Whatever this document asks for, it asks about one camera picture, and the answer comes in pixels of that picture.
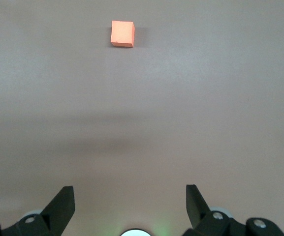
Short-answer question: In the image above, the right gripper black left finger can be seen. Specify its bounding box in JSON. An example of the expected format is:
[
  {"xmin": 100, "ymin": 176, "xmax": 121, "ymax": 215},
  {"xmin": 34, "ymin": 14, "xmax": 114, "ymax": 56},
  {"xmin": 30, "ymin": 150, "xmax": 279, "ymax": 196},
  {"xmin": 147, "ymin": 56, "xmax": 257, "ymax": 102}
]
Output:
[{"xmin": 0, "ymin": 186, "xmax": 75, "ymax": 236}]

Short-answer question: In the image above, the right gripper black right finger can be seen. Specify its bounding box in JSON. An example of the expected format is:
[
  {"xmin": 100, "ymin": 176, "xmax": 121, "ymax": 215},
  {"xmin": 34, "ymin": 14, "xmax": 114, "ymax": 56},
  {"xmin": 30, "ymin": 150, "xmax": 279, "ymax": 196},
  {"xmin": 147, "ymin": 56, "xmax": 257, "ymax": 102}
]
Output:
[{"xmin": 182, "ymin": 184, "xmax": 284, "ymax": 236}]

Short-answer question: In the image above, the orange foam block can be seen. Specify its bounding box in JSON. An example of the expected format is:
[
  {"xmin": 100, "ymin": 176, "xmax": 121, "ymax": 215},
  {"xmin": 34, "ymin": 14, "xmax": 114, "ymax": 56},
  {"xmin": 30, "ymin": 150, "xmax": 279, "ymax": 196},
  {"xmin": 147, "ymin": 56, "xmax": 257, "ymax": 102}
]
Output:
[{"xmin": 110, "ymin": 20, "xmax": 135, "ymax": 48}]

